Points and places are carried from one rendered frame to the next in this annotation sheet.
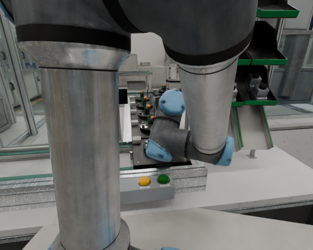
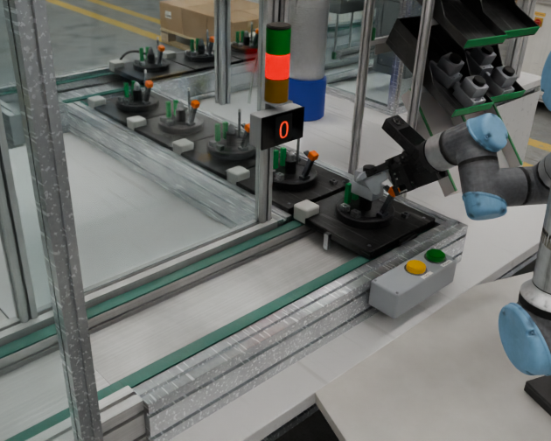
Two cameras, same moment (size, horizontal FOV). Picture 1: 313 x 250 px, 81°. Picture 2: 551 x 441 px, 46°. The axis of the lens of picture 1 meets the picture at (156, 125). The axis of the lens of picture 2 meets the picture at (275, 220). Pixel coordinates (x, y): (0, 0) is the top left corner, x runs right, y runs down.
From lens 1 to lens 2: 1.03 m
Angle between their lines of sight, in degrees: 33
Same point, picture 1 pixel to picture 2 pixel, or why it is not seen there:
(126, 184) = (399, 281)
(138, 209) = (410, 317)
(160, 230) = (466, 326)
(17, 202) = (240, 381)
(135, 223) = (430, 333)
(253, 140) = not seen: hidden behind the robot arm
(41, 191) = (275, 343)
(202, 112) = not seen: outside the picture
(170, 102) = (495, 134)
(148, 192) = (431, 281)
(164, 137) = (500, 184)
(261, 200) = (531, 248)
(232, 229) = not seen: hidden behind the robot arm
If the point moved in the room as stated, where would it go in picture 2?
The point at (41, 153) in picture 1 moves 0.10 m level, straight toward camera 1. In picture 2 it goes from (146, 293) to (191, 304)
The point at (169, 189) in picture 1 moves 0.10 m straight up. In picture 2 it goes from (451, 268) to (459, 227)
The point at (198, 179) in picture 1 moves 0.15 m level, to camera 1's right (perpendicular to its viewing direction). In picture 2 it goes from (456, 244) to (498, 227)
